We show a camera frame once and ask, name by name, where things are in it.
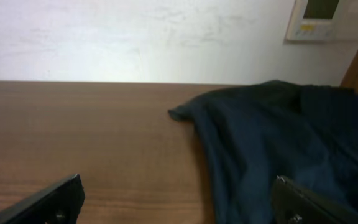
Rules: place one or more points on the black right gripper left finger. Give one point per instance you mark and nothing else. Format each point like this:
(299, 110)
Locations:
(58, 203)

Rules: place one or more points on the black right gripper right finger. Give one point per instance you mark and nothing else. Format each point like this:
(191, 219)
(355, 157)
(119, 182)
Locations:
(293, 204)

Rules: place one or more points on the dark blue shorts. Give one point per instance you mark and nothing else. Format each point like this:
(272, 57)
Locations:
(249, 143)

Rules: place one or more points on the dark grey t-shirt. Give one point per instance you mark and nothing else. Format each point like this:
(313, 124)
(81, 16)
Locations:
(275, 92)

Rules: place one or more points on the white wall panel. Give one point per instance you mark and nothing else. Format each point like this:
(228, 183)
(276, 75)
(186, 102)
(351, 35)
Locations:
(323, 20)

